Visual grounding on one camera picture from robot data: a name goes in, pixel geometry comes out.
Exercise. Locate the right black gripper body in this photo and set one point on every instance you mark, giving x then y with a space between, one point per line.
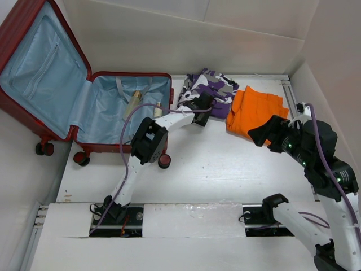
290 141

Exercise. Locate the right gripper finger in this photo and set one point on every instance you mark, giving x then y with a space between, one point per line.
273 147
268 131

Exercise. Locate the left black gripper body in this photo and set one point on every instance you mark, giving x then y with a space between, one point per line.
204 118

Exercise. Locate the purple camouflage garment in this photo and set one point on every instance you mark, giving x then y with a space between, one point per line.
221 87

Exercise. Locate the orange garment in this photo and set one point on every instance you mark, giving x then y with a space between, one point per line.
251 109

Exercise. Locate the pale yellow clear-cap bottle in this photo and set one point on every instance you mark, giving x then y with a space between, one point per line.
157 112

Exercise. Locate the amber bottle gold cap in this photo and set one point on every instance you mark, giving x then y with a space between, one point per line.
133 102

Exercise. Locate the red hard-shell suitcase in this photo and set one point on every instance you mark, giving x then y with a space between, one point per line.
47 84

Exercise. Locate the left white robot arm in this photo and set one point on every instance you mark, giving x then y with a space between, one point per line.
147 146

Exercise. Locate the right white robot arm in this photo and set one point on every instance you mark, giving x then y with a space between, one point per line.
336 188

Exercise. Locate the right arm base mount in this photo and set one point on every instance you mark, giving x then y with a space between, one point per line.
257 224

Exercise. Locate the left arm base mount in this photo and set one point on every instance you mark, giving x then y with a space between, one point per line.
131 226

